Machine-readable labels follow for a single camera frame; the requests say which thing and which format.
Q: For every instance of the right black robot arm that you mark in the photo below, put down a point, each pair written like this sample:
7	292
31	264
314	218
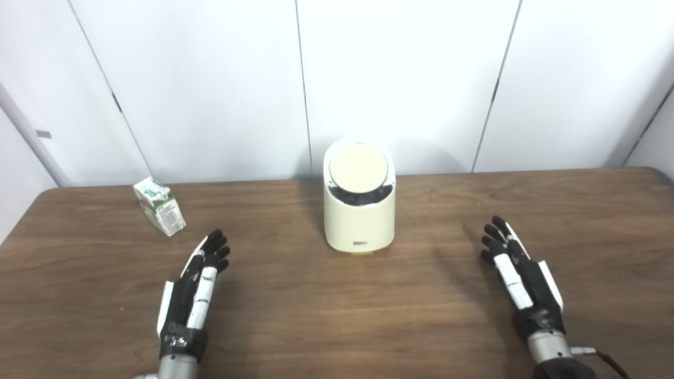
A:
550	352

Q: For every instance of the cream-colored bin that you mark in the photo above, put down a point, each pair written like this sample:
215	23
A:
359	223

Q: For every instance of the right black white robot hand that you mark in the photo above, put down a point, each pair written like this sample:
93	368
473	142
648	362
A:
533	287

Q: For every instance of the cream round bin lid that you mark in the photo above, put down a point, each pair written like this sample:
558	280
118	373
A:
358	166

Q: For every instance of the black bin liner bag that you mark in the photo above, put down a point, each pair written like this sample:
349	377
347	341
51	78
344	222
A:
360	197

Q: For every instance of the white green milk carton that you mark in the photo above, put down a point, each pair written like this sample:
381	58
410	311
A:
163	210

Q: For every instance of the small grey wall label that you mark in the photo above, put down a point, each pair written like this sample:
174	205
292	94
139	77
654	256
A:
43	134

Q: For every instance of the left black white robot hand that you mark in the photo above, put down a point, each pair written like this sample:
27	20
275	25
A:
185	300

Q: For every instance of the black wall panel hinge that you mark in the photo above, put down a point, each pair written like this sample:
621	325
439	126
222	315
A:
117	102
495	90

